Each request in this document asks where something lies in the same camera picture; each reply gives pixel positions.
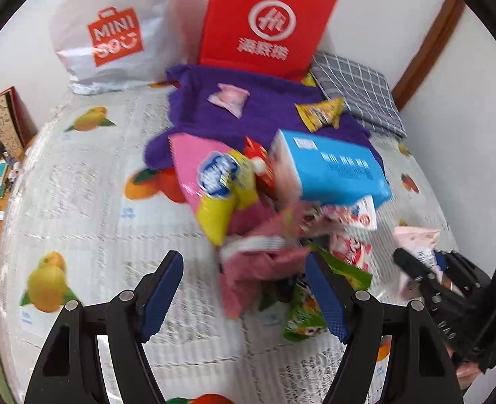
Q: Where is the red paper bag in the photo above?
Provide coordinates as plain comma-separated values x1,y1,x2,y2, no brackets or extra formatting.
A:
197,0,341,81

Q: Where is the red snack packet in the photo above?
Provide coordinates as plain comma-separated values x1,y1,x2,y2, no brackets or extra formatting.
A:
243,135,280,196

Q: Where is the pink plastic bag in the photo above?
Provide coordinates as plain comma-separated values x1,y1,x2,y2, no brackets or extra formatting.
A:
219,200,325,321

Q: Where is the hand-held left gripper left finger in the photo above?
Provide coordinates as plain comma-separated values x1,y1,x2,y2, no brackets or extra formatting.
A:
24,250,185,404

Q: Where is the green snack bag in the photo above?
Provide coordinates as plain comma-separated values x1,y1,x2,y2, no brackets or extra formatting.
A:
282,244,373,342

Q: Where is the patterned cardboard box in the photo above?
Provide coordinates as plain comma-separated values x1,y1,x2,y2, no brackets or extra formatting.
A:
0,86,38,163

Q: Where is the grey checked cloth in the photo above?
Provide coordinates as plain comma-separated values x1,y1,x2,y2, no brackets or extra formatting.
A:
309,50,407,139

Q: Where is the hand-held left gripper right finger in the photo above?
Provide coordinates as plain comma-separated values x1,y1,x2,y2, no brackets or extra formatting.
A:
304,251,461,404

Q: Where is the person's right hand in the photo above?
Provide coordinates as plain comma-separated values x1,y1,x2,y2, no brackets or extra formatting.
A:
443,341,486,392

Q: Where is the purple towel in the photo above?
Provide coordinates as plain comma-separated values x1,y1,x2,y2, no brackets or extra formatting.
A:
144,64,385,173

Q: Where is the pink peach snack packet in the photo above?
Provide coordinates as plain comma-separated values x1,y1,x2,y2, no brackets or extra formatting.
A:
207,83,249,117

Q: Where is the white plastic shopping bag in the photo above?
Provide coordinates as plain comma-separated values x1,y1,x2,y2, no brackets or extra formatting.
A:
48,0,215,95

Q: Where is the brown wooden door frame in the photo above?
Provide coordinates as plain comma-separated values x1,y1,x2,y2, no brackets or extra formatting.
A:
393,0,467,110

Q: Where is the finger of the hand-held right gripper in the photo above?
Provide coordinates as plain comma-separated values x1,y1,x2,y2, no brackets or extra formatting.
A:
435,250,492,297
393,247,473,308

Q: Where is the blue tissue box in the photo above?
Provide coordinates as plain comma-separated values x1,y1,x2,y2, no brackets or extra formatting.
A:
272,130,391,209

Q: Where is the pale pink snack packet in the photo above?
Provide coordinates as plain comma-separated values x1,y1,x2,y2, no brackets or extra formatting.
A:
393,226,442,304

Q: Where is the pink and yellow snack bag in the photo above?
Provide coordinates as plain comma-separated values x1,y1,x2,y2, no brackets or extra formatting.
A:
168,134,265,247

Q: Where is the yellow snack packet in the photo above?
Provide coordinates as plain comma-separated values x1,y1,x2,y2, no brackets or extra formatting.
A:
295,98,345,132

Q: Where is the white strawberry snack packet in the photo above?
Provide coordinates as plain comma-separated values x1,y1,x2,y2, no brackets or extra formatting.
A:
330,231,375,272
319,196,378,231

